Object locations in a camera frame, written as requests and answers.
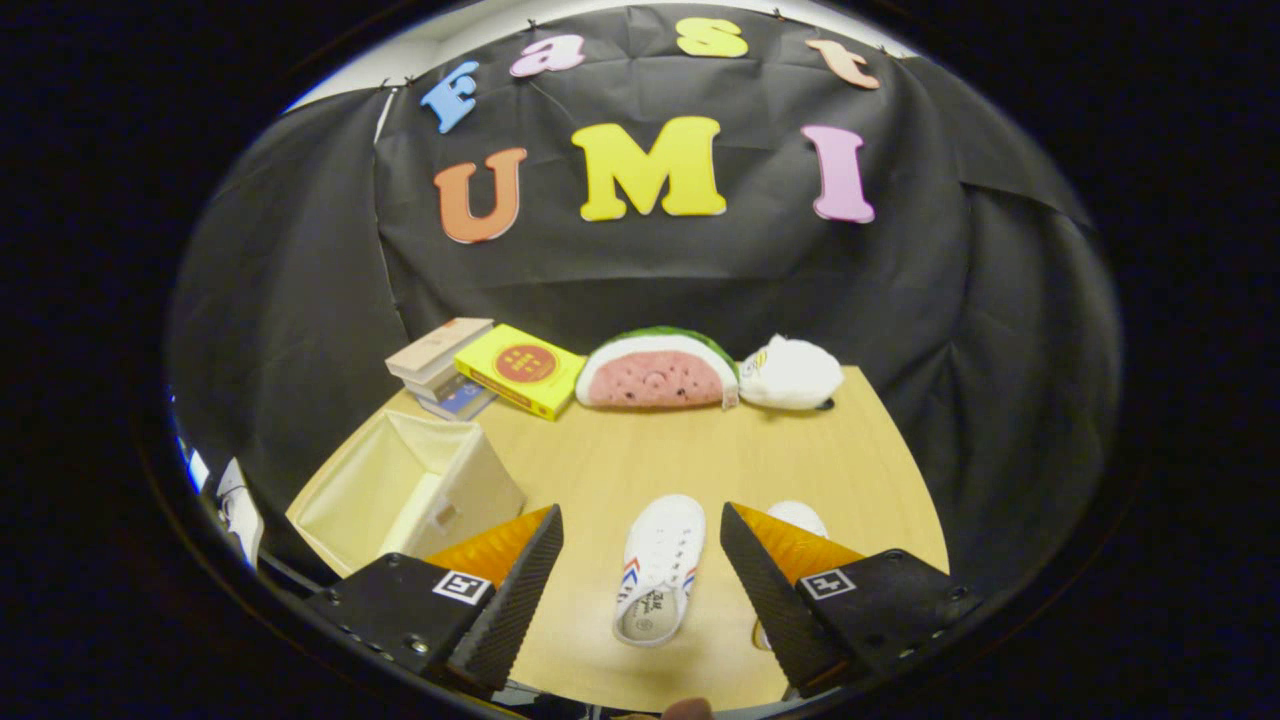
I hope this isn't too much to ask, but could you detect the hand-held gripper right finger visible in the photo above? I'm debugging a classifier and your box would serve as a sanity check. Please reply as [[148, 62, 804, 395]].
[[719, 501, 986, 701]]

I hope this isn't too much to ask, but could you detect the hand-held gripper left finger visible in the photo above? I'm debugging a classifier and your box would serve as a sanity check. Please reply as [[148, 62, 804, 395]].
[[305, 503, 565, 701]]

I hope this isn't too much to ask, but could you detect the white shoe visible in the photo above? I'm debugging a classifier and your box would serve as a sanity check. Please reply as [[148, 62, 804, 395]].
[[612, 494, 707, 649], [752, 500, 830, 651]]

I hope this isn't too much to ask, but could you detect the beige fabric storage box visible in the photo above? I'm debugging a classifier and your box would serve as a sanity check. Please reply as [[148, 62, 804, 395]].
[[285, 408, 528, 579]]

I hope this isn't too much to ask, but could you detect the blue book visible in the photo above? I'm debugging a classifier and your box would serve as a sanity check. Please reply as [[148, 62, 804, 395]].
[[418, 375, 498, 422]]

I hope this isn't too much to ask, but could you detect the grey white book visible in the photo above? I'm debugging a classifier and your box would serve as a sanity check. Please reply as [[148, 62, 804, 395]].
[[400, 365, 471, 403]]

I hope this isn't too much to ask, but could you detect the white plush toy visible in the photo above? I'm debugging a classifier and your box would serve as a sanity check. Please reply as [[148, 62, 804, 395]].
[[738, 334, 846, 412]]

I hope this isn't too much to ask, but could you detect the yellow book with red circle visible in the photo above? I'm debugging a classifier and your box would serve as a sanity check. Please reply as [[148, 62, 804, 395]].
[[454, 323, 589, 422]]

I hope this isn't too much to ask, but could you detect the watermelon slice plush toy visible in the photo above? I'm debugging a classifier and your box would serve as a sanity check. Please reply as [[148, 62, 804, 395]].
[[575, 326, 741, 411]]

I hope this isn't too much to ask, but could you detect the beige book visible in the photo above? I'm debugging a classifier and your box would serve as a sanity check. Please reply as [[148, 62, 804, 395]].
[[385, 317, 495, 384]]

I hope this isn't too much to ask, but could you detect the white angular object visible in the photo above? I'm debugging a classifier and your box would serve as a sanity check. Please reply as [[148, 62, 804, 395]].
[[215, 457, 265, 568]]

